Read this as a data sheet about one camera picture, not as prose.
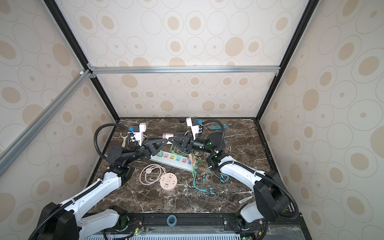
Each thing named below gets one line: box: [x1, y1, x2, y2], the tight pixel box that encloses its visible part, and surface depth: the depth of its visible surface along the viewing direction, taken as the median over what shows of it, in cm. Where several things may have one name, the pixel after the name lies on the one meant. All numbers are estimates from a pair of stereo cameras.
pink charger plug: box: [162, 133, 174, 140], surface depth 62 cm
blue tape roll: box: [166, 214, 177, 227], surface depth 76 cm
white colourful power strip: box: [150, 150, 193, 172], surface depth 95 cm
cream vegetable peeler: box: [120, 132, 129, 148], surface depth 107 cm
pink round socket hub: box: [159, 172, 178, 192], surface depth 87 cm
